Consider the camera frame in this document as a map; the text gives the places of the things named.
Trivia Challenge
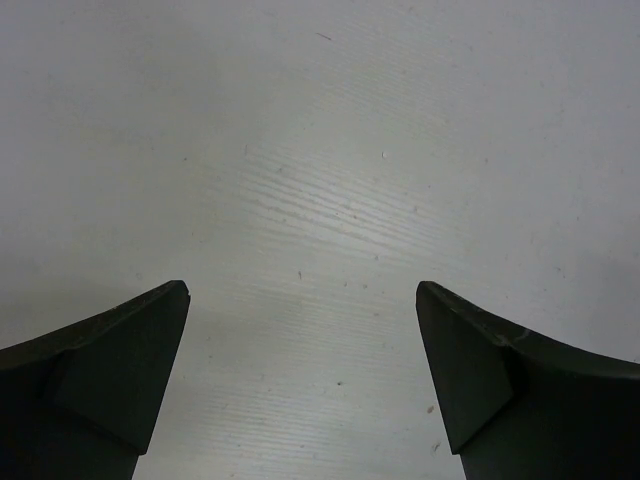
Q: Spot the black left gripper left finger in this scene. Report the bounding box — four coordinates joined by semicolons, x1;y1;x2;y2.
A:
1;280;190;479

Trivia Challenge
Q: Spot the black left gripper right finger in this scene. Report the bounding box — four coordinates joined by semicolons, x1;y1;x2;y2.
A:
416;281;639;479

